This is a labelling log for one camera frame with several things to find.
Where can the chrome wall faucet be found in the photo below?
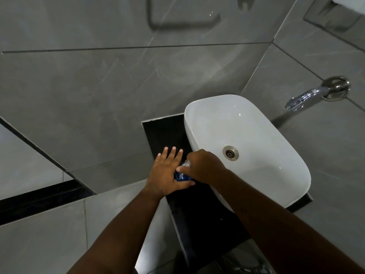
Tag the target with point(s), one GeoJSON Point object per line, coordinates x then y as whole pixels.
{"type": "Point", "coordinates": [319, 92]}

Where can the person's right thumb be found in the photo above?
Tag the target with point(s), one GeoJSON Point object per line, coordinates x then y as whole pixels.
{"type": "Point", "coordinates": [183, 168]}

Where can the round metal sink drain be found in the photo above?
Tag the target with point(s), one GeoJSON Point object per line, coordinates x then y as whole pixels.
{"type": "Point", "coordinates": [230, 153]}

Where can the white ceramic sink basin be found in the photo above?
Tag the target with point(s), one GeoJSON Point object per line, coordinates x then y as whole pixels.
{"type": "Point", "coordinates": [256, 134]}

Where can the small blue clear bottle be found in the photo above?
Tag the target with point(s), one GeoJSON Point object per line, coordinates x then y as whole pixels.
{"type": "Point", "coordinates": [180, 176]}

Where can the person's left little finger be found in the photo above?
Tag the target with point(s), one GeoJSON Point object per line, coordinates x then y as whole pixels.
{"type": "Point", "coordinates": [158, 159]}

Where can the person's left forearm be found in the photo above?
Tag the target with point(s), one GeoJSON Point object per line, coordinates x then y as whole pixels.
{"type": "Point", "coordinates": [119, 236]}

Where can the person's left hand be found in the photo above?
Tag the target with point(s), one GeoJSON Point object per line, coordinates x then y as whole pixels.
{"type": "Point", "coordinates": [164, 178]}

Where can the person's left thumb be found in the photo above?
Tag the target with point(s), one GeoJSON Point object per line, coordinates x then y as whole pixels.
{"type": "Point", "coordinates": [186, 184]}

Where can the person's right forearm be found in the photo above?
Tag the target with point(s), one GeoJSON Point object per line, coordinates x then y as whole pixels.
{"type": "Point", "coordinates": [273, 225]}

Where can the person's left middle finger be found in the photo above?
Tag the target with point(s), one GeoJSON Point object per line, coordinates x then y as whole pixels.
{"type": "Point", "coordinates": [172, 155]}

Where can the person's right hand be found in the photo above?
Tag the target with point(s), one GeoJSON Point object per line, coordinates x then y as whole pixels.
{"type": "Point", "coordinates": [205, 166]}

